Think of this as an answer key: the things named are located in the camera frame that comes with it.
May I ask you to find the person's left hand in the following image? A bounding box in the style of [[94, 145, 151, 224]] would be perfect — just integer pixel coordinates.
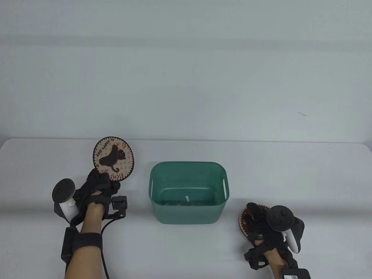
[[71, 168, 121, 225]]

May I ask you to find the person's right hand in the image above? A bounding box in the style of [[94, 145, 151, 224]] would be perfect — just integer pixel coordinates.
[[245, 203, 293, 260]]

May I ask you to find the brown dog round coaster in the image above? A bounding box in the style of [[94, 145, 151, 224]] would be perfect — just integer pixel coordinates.
[[239, 203, 272, 237]]

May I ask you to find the black cat round coaster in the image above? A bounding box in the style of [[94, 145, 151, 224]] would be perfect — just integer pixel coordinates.
[[93, 135, 136, 181]]

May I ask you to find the green plastic bin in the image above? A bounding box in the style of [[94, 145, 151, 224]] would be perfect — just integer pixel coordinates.
[[149, 162, 230, 225]]

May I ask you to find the person's left forearm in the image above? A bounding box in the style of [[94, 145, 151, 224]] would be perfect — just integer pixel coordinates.
[[64, 201, 109, 279]]

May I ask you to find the person's right forearm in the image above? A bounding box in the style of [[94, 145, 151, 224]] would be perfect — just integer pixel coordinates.
[[263, 248, 289, 279]]

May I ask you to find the black and white right controller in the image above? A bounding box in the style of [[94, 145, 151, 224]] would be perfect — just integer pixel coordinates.
[[267, 205, 305, 254]]

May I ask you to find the black and white controller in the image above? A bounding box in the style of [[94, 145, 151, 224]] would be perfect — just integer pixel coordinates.
[[52, 178, 80, 223], [267, 205, 305, 254]]

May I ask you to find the black and white left controller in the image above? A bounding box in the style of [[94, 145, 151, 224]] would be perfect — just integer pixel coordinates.
[[52, 178, 80, 223]]

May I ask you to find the black slim wrist device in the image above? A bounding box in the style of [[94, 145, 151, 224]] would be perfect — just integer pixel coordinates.
[[60, 227, 80, 263]]

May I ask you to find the black square wrist box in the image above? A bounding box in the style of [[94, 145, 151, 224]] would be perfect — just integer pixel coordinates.
[[280, 267, 311, 279]]

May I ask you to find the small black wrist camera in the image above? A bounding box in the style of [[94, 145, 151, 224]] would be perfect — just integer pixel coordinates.
[[111, 196, 128, 218], [244, 247, 269, 271]]

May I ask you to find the black cable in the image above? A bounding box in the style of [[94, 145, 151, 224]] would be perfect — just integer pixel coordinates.
[[100, 214, 125, 279]]

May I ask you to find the black wrist strap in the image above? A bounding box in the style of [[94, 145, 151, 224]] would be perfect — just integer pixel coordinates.
[[71, 232, 104, 253]]

